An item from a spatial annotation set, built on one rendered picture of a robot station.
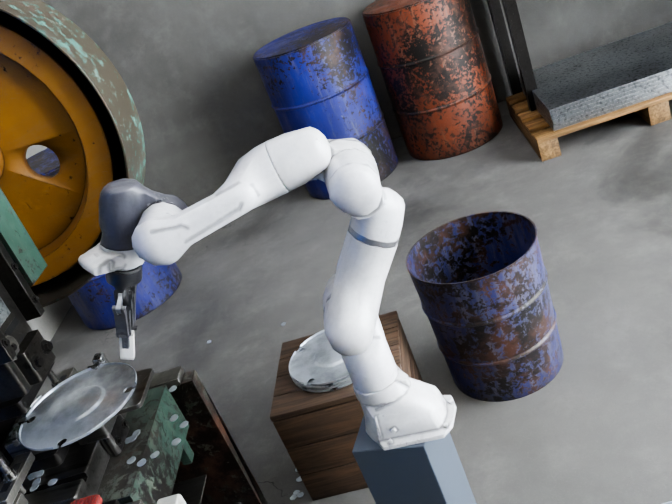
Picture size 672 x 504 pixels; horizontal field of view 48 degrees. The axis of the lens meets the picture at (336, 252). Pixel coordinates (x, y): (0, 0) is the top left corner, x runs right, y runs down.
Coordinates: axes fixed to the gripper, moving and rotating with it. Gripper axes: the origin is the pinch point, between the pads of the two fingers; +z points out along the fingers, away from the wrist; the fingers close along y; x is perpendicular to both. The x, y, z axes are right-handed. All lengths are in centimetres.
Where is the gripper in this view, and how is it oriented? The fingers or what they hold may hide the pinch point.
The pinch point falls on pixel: (127, 344)
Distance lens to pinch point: 175.5
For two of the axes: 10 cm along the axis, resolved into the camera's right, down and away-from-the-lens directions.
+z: -0.8, 8.9, 4.4
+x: -10.0, -0.7, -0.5
